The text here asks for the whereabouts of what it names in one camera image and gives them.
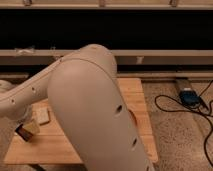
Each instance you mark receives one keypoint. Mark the orange round bowl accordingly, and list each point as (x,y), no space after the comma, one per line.
(134,119)

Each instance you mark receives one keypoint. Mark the white window rail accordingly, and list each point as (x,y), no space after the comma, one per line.
(158,57)

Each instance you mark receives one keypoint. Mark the blue power adapter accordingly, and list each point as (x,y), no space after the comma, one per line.
(189,97)

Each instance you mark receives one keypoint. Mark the white sponge block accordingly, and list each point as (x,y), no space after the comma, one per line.
(42,115)

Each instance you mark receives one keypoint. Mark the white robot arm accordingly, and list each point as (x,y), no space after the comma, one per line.
(82,90)

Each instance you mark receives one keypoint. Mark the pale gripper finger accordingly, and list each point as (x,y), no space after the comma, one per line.
(32,127)

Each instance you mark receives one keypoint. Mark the wooden table board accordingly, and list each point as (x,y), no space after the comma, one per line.
(51,146)

